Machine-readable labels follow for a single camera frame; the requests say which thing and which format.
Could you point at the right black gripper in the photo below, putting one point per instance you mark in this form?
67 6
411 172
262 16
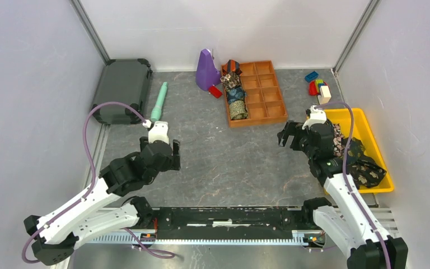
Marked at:
289 129

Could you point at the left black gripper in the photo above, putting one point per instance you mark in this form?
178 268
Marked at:
173 162

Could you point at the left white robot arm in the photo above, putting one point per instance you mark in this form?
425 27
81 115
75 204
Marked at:
55 236

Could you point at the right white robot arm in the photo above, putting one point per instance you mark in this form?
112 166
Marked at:
354 229

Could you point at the mint green flashlight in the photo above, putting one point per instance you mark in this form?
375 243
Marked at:
156 112

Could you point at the orange wooden compartment tray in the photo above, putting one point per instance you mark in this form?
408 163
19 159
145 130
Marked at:
264 102

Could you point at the pink floral dark tie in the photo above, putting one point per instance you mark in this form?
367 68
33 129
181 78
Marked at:
338 141

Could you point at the white toy block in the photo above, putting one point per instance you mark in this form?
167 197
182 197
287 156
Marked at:
325 95

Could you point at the colourful toy block stack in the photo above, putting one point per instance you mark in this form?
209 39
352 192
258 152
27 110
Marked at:
314 87

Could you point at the dark green hard case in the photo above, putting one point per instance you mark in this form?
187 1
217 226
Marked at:
126 81

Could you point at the blue toy brick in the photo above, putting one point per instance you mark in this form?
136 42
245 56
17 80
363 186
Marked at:
311 76

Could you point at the olive gold rolled tie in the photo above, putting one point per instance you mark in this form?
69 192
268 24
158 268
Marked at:
238 110

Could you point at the yellow plastic bin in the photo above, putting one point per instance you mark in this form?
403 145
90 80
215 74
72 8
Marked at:
353 124

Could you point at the blue patterned rolled tie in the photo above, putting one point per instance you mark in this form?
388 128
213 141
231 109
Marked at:
235 94

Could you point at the red block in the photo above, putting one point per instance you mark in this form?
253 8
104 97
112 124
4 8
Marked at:
215 92

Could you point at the purple metronome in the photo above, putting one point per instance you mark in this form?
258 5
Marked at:
207 75

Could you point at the black gold floral tie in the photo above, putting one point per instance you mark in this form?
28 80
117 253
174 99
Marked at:
363 169

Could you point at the brown floral rolled tie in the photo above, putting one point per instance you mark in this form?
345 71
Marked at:
230 81

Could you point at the orange navy striped rolled tie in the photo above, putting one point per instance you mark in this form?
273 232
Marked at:
232 66

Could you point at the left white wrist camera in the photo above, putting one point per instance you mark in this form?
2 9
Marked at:
157 131

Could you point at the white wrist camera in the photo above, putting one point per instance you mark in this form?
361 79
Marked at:
315 116
157 131

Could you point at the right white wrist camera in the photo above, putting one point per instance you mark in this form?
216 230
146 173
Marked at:
315 116

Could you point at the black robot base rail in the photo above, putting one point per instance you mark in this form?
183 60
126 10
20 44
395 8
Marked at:
227 223

